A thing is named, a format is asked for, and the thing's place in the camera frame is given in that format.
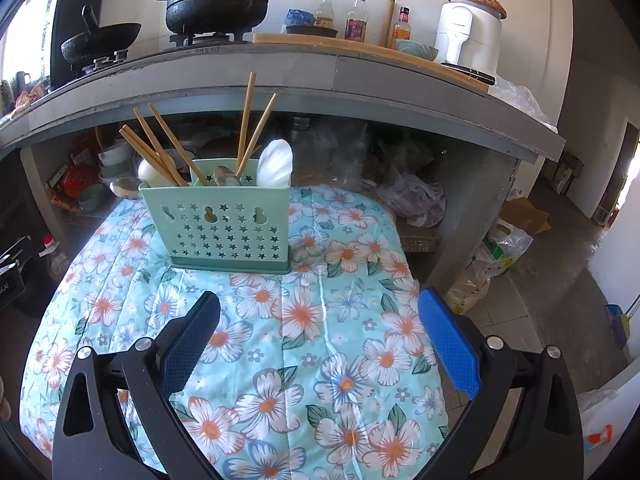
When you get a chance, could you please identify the crumpled clear plastic bags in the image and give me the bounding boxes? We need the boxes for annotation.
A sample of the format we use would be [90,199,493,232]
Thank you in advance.
[300,122,371,186]

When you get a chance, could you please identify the yellow cap oil bottle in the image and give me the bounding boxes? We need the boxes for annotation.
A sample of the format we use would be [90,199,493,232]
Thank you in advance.
[314,0,336,29]

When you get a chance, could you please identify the floral light blue blanket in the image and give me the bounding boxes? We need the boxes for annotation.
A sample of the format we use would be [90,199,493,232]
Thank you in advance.
[20,185,448,480]

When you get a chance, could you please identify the wooden cutting board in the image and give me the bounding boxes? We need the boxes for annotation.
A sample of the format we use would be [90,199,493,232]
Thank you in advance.
[252,31,491,95]

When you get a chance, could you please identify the teal bowl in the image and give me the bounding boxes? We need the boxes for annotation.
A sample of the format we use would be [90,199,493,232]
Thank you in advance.
[396,39,440,62]

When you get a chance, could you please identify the grey concrete counter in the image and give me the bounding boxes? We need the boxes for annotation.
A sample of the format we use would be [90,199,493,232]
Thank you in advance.
[0,40,567,291]

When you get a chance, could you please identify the beige plastic spoon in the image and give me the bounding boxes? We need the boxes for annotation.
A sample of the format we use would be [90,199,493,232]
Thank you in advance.
[137,158,168,184]

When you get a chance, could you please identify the orange sauce bottle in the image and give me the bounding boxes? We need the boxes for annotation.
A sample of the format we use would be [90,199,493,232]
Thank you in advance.
[391,7,412,51]

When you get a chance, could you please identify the black knife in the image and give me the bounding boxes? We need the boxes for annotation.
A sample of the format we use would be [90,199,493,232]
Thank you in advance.
[440,61,497,86]

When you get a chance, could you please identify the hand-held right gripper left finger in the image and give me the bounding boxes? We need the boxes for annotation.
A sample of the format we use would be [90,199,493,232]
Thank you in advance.
[52,290,222,480]

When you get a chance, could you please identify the red label sauce bottle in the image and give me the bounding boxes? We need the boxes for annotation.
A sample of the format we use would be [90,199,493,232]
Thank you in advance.
[344,0,368,42]

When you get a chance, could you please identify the red cap plastic bottle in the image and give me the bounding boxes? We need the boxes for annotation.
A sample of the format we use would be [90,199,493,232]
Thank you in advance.
[42,234,71,286]

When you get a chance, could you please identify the green perforated utensil holder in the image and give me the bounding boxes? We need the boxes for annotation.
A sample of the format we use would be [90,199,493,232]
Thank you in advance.
[138,158,292,275]

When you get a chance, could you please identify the pale green bowl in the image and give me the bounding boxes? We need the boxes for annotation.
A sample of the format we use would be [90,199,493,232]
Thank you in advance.
[77,184,107,212]

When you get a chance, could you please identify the cardboard box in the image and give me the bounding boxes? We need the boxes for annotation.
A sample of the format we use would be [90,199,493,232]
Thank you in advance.
[500,197,551,236]

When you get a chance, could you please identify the clear plastic bag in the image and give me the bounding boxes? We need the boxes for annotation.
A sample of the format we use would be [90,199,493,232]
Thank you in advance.
[492,77,558,131]

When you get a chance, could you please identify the black box appliance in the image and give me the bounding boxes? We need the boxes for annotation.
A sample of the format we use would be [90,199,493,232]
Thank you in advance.
[50,0,107,90]

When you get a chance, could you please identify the black gas stove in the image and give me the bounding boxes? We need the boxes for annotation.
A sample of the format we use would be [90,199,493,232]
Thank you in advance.
[62,30,255,81]

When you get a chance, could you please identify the metal spoon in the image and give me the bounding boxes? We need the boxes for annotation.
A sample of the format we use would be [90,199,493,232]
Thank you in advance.
[213,166,243,187]

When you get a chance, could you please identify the black wok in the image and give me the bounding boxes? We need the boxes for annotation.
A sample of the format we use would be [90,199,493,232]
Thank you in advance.
[61,5,142,65]

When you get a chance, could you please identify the small black pan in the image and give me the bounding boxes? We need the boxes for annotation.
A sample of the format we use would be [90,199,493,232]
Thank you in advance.
[285,24,340,39]

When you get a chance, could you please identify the pink plastic bag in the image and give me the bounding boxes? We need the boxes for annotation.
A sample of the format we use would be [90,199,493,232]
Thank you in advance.
[377,170,447,228]

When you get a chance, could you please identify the stack of bowls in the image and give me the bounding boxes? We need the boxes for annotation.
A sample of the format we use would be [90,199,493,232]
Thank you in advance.
[96,140,142,200]

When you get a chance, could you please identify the white plastic rice spoon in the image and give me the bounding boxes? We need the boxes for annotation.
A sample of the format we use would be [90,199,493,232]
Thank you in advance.
[256,139,294,188]

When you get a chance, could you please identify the blue dustpan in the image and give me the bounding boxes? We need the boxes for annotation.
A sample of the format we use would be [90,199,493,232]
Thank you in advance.
[605,304,631,348]

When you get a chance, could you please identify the white green plastic bag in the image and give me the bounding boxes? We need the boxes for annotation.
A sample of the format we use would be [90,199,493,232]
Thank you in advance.
[445,222,535,316]

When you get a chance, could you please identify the perforated metal tray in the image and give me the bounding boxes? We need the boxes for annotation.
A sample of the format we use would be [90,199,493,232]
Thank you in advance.
[400,232,441,254]

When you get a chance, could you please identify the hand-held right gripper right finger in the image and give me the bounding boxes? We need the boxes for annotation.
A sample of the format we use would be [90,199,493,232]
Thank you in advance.
[417,287,586,480]

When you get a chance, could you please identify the clear bag with orange packet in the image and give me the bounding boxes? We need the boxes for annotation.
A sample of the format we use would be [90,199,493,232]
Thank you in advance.
[580,385,621,456]

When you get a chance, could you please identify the white air fryer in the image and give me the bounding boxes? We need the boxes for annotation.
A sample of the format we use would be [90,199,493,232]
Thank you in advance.
[433,1,503,75]

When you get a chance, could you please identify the wooden door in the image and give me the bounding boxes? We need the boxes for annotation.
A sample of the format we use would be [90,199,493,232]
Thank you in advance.
[597,122,640,223]

